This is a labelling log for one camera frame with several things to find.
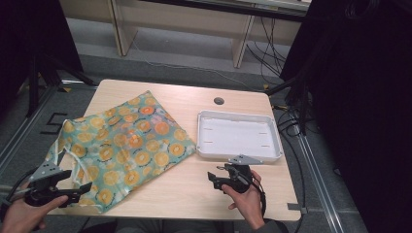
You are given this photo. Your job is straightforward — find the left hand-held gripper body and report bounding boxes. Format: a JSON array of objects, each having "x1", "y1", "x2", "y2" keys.
[{"x1": 24, "y1": 160, "x2": 73, "y2": 208}]

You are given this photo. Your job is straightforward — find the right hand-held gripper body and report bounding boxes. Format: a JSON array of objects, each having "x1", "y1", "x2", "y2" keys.
[{"x1": 217, "y1": 153, "x2": 264, "y2": 195}]

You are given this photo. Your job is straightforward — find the orange patterned cloth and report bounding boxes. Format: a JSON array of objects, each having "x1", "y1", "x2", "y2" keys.
[{"x1": 45, "y1": 90, "x2": 197, "y2": 215}]

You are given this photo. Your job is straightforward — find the person's right hand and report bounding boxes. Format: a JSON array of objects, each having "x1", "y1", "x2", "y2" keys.
[{"x1": 221, "y1": 169, "x2": 266, "y2": 230}]

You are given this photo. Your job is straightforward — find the person's left hand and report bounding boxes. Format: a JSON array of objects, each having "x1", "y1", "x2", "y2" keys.
[{"x1": 0, "y1": 193, "x2": 70, "y2": 233}]

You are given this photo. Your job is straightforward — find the white plastic tray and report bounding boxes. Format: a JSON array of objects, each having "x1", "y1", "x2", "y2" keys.
[{"x1": 196, "y1": 110, "x2": 284, "y2": 164}]

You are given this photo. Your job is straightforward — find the black tape floor marking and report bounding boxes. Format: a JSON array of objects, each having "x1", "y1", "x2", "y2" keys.
[{"x1": 40, "y1": 112, "x2": 69, "y2": 136}]

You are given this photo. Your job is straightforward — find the black metal stand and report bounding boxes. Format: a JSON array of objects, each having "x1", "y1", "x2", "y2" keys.
[{"x1": 263, "y1": 30, "x2": 313, "y2": 137}]

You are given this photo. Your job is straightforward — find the black tripod stand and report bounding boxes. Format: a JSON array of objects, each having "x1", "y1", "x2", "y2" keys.
[{"x1": 26, "y1": 52, "x2": 98, "y2": 118}]

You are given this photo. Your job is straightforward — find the black curtain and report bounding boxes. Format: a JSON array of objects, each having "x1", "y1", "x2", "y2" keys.
[
  {"x1": 0, "y1": 0, "x2": 85, "y2": 113},
  {"x1": 280, "y1": 0, "x2": 412, "y2": 233}
]

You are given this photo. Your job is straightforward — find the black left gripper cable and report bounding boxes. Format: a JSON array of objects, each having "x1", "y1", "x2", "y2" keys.
[{"x1": 0, "y1": 167, "x2": 37, "y2": 213}]

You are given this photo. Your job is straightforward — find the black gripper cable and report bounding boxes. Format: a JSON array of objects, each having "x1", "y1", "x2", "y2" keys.
[
  {"x1": 247, "y1": 174, "x2": 268, "y2": 218},
  {"x1": 0, "y1": 167, "x2": 37, "y2": 213}
]

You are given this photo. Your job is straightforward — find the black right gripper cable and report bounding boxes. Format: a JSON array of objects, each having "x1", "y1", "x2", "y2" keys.
[{"x1": 247, "y1": 174, "x2": 268, "y2": 218}]

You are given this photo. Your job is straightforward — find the aluminium floor rail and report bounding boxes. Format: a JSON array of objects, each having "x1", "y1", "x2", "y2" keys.
[
  {"x1": 0, "y1": 83, "x2": 61, "y2": 174},
  {"x1": 295, "y1": 132, "x2": 345, "y2": 233}
]

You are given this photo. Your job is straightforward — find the black cables beside table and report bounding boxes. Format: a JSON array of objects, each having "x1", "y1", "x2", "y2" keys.
[{"x1": 271, "y1": 102, "x2": 309, "y2": 233}]

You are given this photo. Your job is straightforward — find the bundle of black floor cables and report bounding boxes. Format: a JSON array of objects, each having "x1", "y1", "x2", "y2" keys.
[{"x1": 245, "y1": 16, "x2": 290, "y2": 85}]

